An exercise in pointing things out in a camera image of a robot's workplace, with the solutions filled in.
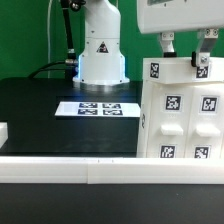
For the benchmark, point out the white cabinet door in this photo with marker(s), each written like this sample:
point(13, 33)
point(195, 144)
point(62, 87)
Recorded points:
point(169, 121)
point(206, 123)

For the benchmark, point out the white U-shaped obstacle fence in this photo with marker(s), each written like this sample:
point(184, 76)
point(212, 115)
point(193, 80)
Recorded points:
point(110, 170)

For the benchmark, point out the white cabinet top block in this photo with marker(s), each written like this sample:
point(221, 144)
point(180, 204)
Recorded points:
point(179, 70)

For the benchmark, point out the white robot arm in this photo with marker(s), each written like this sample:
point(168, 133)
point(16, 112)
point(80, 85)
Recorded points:
point(102, 64)

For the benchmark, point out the white marker base plate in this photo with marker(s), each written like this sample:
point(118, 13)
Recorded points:
point(98, 109)

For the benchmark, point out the white cabinet body box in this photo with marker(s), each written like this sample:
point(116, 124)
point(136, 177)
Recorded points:
point(147, 93)

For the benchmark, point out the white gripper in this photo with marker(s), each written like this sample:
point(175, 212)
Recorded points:
point(156, 16)

